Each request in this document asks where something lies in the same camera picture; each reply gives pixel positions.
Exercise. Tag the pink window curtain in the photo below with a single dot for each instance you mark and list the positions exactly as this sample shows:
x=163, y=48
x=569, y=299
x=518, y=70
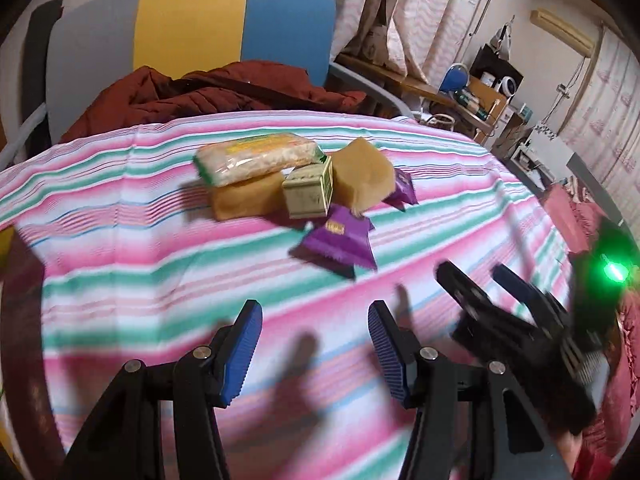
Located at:
x=612, y=105

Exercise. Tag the pink blanket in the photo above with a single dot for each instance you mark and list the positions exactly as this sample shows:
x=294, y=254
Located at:
x=570, y=215

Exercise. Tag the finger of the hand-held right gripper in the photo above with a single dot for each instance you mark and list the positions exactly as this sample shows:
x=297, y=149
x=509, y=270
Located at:
x=467, y=300
x=520, y=285

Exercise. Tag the wall air conditioner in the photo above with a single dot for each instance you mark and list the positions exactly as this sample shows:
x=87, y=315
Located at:
x=560, y=27

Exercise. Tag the clothes iron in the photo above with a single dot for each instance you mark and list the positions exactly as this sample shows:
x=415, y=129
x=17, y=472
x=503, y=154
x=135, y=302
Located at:
x=505, y=35

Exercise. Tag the maroon jacket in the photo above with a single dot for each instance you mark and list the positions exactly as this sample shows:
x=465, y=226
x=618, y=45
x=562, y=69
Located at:
x=200, y=95

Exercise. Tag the striped bed sheet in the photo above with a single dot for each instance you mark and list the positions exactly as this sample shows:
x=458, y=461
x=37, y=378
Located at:
x=150, y=270

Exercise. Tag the cracker packet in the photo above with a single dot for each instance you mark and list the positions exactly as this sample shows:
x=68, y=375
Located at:
x=255, y=157

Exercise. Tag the pink patterned curtains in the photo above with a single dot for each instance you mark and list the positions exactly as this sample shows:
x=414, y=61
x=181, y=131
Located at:
x=400, y=5

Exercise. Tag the tan sponge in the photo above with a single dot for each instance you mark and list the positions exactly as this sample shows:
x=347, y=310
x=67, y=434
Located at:
x=360, y=170
x=240, y=197

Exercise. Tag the grey yellow blue chair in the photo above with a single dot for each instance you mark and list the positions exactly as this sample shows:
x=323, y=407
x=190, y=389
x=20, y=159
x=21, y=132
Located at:
x=190, y=25

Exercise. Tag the white round fan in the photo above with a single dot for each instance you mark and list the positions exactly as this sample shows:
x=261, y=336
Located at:
x=507, y=85

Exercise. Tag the small green label box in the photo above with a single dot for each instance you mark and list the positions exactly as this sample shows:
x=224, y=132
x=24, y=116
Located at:
x=307, y=190

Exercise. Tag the wooden shelf unit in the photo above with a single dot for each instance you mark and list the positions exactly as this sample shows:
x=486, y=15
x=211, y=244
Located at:
x=482, y=92

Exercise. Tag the black board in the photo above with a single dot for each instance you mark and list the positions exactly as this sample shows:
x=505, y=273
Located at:
x=497, y=62

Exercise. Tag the white bed rail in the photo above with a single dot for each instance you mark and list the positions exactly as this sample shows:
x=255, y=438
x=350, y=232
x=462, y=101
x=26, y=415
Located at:
x=20, y=132

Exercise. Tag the white desk organizer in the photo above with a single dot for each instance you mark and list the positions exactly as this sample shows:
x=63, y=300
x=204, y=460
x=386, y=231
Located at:
x=537, y=147

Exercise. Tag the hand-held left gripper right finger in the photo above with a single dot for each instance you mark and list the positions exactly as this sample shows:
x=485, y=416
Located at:
x=387, y=355

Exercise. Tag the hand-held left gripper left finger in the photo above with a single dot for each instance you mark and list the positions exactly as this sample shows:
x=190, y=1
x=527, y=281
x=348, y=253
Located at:
x=242, y=350

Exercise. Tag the wooden side table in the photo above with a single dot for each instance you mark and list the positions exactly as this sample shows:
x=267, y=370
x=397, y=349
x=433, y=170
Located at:
x=395, y=80

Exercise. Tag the blue folding chair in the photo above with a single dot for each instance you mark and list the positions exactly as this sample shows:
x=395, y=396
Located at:
x=457, y=77

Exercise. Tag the purple snack packet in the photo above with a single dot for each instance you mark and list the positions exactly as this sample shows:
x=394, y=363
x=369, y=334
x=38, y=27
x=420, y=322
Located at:
x=402, y=190
x=340, y=237

